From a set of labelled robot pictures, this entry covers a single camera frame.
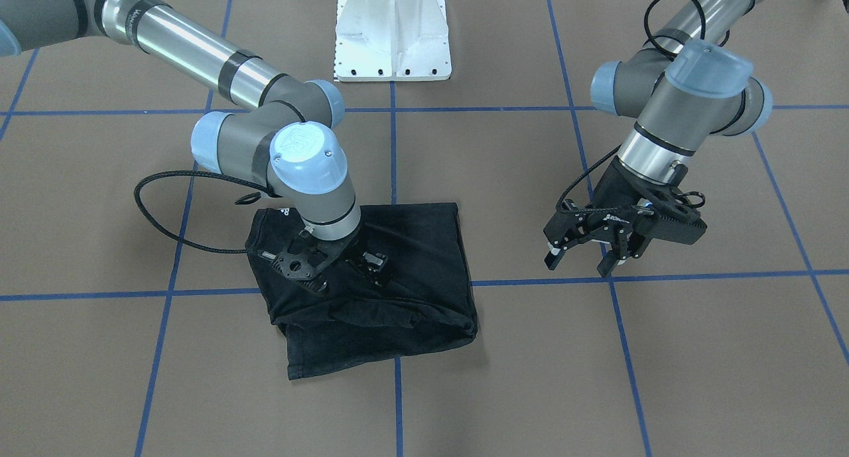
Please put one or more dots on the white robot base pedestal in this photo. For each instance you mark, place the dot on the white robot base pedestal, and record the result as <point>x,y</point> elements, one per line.
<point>392,41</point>

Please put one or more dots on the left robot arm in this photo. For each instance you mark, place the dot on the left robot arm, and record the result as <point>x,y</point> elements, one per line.
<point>680,88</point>

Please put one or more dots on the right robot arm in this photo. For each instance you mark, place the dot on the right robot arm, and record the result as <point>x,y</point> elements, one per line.
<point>83,121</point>

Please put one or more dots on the black graphic t-shirt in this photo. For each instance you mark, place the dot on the black graphic t-shirt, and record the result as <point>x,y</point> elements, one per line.
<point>427,306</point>

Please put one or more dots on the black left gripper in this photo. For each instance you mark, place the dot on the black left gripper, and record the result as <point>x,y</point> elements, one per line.
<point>614,190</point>

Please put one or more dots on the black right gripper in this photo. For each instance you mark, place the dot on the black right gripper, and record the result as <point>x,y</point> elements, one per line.
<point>349,245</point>

